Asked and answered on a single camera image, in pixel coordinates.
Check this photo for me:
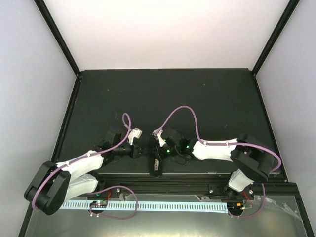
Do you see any black sneaker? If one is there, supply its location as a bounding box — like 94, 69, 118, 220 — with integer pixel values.
148, 138, 162, 178

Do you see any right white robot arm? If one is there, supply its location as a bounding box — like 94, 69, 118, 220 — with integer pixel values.
152, 128, 281, 199

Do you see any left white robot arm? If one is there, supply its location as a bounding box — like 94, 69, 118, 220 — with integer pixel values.
24, 128, 142, 215

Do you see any left small circuit board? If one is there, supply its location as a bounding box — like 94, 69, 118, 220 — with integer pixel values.
89, 200, 108, 208

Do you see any small circuit board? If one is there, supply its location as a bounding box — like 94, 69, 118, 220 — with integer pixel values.
89, 200, 108, 208
227, 202, 248, 210

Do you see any right small circuit board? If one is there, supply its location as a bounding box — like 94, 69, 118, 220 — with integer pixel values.
227, 202, 248, 210

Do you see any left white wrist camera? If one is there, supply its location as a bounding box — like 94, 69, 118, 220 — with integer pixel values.
127, 128, 143, 145

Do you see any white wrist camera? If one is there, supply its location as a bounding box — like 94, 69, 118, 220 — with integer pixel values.
152, 128, 166, 147
127, 128, 143, 145

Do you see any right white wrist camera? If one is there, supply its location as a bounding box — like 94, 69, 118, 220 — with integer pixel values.
152, 128, 166, 147

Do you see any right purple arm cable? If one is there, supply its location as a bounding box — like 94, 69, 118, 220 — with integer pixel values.
160, 106, 282, 172

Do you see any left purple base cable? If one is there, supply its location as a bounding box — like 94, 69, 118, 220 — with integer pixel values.
86, 185, 139, 220

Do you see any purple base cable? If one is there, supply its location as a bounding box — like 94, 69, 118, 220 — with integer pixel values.
227, 184, 267, 220
86, 185, 139, 220

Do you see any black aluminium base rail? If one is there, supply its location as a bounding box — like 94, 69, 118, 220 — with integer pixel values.
93, 172, 230, 195

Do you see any white slotted cable duct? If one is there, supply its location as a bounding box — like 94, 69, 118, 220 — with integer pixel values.
61, 200, 228, 214

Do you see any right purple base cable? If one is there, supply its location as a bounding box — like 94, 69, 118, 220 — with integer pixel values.
227, 184, 267, 220

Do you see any left black frame post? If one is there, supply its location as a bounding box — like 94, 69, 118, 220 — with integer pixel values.
34, 0, 80, 76

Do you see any black frame post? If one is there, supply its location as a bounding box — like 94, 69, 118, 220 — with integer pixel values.
34, 0, 80, 76
251, 0, 301, 75

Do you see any right black frame post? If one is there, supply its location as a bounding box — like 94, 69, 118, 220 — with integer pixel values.
251, 0, 301, 75

